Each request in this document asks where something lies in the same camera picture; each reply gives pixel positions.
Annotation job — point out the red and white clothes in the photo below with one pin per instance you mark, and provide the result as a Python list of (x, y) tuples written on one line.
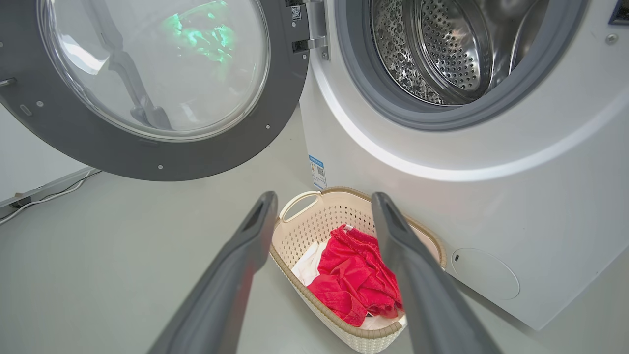
[(354, 280)]

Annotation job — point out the blue energy label sticker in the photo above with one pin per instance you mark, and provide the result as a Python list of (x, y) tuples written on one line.
[(318, 172)]

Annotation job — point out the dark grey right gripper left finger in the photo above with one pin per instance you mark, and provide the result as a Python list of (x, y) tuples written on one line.
[(221, 295)]

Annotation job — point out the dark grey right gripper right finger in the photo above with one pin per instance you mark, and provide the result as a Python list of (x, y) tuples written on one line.
[(432, 305)]

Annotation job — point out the dark grey round washer door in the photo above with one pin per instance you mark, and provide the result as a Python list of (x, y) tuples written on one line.
[(147, 157)]

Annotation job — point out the cream perforated basket brown rim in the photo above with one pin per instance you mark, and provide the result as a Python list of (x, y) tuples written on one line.
[(314, 226)]

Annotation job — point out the white front-load washing machine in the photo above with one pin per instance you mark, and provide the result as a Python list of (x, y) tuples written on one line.
[(540, 196)]

